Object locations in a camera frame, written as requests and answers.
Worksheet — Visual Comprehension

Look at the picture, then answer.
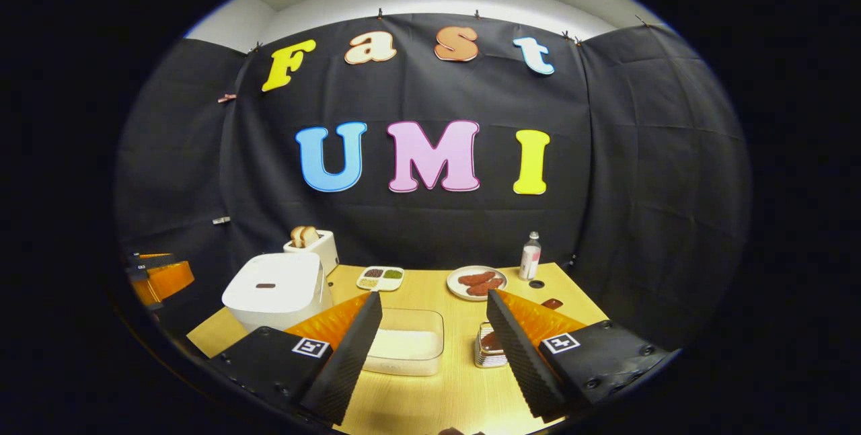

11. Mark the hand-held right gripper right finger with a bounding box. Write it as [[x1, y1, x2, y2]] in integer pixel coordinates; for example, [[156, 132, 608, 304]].
[[486, 288, 673, 422]]

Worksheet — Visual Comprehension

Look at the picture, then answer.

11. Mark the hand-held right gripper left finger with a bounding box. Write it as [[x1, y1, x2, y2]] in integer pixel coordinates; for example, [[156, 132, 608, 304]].
[[209, 290, 384, 426]]

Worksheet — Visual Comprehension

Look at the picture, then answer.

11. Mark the metal wire chopstick holder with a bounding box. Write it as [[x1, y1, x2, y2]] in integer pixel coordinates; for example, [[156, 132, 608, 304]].
[[474, 321, 510, 369]]

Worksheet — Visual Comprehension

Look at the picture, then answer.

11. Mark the brown wooden spoon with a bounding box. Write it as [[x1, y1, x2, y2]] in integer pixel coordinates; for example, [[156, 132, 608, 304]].
[[480, 298, 564, 354]]

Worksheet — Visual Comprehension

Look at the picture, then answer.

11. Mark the white rice heap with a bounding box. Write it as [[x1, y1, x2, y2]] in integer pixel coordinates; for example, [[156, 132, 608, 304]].
[[367, 329, 441, 359]]

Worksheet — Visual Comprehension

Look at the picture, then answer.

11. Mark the white rice cooker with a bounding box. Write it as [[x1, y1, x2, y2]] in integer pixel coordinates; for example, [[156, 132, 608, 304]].
[[221, 252, 334, 333]]

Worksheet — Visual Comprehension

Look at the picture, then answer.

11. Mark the clear plastic container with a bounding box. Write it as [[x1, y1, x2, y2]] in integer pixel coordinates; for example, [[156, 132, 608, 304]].
[[362, 307, 445, 377]]

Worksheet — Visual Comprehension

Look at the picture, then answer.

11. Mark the white divided grain dish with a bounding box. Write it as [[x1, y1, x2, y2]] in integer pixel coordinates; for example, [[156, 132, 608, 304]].
[[357, 266, 406, 292]]

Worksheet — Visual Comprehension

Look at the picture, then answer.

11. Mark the round white plate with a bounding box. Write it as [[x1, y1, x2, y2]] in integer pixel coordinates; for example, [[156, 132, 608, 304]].
[[447, 265, 509, 302]]

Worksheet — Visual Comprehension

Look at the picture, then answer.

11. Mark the clear bottle with pink label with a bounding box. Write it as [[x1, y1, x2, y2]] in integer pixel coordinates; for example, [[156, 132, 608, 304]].
[[519, 231, 542, 281]]

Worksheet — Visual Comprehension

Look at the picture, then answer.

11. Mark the white toaster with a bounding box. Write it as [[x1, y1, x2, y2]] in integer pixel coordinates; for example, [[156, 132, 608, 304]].
[[283, 229, 340, 278]]

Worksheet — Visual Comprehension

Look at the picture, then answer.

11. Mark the black backdrop cloth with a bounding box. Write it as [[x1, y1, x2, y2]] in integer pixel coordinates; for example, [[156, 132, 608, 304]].
[[114, 13, 752, 348]]

